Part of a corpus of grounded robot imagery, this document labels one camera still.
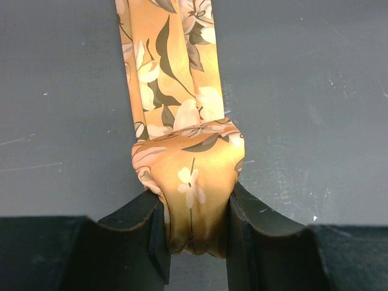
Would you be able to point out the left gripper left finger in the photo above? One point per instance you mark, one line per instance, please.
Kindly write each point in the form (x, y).
(125, 250)

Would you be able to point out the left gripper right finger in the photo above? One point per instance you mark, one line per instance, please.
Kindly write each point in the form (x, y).
(268, 251)

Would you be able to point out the orange patterned tie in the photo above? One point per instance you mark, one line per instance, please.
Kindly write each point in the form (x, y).
(187, 151)

